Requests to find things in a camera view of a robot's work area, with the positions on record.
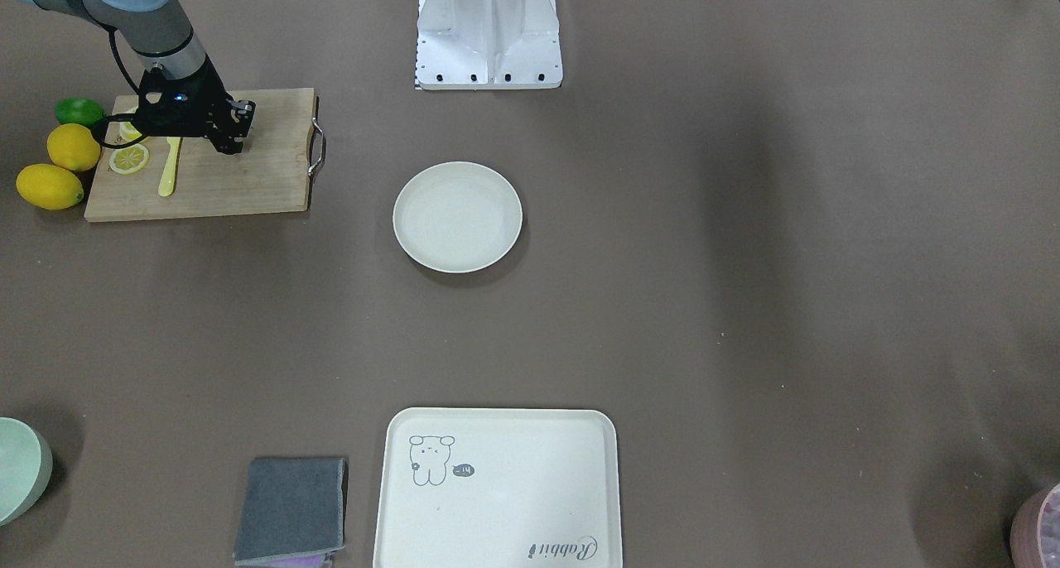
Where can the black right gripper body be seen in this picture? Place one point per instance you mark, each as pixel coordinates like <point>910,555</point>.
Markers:
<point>209,98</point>

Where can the bamboo cutting board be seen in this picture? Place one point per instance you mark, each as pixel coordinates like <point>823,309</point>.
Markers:
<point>272,174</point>

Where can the purple cloth under grey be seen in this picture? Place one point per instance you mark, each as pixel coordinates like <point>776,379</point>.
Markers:
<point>324,559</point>

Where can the lemon slice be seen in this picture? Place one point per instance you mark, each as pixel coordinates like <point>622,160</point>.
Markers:
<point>126,131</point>
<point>129,160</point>

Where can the lemon slice upper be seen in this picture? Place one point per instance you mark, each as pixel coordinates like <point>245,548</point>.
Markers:
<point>129,160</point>

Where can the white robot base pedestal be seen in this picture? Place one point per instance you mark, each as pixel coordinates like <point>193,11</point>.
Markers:
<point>488,45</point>

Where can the yellow lemon far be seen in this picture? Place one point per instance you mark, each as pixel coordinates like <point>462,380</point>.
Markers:
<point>49,186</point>

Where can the beige round plate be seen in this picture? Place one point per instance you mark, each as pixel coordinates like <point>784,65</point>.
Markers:
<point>457,217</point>

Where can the yellow plastic knife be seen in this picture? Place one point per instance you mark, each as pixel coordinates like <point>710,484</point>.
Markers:
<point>167,182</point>

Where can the mint green bowl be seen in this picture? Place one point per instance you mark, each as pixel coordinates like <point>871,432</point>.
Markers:
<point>26,468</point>

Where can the lemon slice lower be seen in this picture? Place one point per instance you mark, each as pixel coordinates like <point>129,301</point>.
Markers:
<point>126,131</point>

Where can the cream rabbit tray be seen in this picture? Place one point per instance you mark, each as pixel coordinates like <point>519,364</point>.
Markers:
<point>499,487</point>

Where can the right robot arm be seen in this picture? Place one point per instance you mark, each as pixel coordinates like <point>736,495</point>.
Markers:
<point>159,31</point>

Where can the yellow lemon near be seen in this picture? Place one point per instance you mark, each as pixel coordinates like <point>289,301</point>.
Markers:
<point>73,147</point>

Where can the grey folded cloth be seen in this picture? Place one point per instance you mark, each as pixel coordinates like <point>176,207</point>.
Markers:
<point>292,506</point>

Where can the yellow lemon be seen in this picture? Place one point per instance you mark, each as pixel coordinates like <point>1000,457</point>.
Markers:
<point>73,147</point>
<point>49,186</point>

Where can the green lime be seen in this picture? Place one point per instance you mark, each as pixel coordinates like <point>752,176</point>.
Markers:
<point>77,110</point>

